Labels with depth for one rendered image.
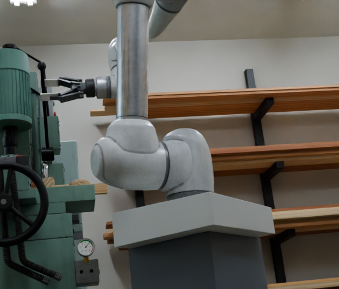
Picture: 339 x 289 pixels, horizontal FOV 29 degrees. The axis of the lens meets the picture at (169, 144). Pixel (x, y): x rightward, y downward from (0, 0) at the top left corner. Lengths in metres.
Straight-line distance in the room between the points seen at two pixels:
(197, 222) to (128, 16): 0.70
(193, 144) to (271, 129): 3.30
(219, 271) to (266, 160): 2.96
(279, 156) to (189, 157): 2.76
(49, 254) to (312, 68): 3.74
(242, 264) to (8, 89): 1.19
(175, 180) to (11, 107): 0.86
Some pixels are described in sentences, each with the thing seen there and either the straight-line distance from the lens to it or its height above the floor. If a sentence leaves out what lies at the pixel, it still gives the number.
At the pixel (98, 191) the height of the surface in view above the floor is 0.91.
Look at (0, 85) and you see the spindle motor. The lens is 2.65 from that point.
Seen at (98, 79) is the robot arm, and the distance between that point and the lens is 2.58.
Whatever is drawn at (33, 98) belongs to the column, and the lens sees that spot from 2.90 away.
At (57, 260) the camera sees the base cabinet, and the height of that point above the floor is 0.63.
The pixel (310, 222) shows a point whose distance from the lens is 4.68.
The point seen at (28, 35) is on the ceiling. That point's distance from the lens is 5.22.
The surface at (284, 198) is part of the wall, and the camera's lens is 5.20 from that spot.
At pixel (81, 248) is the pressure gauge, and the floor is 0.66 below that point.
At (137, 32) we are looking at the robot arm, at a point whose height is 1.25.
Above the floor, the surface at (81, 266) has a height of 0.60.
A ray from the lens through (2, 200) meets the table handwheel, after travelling 2.21.
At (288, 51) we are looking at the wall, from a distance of 5.67.
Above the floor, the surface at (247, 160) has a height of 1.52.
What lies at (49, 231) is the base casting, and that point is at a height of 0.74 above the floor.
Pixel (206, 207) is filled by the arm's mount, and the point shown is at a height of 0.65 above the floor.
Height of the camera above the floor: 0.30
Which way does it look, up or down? 17 degrees up
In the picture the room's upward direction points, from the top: 6 degrees counter-clockwise
